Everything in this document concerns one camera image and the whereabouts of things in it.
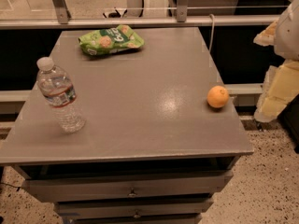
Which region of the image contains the orange fruit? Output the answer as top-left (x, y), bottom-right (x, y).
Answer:
top-left (206, 86), bottom-right (230, 108)

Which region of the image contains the green rice chip bag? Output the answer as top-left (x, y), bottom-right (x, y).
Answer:
top-left (78, 25), bottom-right (145, 56)

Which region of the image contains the clear plastic water bottle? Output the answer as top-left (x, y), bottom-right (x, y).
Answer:
top-left (36, 57), bottom-right (85, 133)

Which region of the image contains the grey metal railing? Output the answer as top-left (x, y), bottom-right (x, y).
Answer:
top-left (0, 0), bottom-right (292, 30)

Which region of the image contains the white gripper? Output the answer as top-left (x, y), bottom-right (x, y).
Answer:
top-left (253, 0), bottom-right (299, 122)

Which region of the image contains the grey drawer cabinet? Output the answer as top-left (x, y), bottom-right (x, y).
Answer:
top-left (0, 28), bottom-right (253, 224)

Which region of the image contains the white cable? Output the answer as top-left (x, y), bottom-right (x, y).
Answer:
top-left (207, 13), bottom-right (217, 54)

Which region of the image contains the grey drawer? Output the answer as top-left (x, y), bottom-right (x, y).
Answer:
top-left (22, 171), bottom-right (233, 203)
top-left (57, 198), bottom-right (213, 219)

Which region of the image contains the top grey drawer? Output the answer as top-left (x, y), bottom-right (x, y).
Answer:
top-left (22, 171), bottom-right (233, 203)

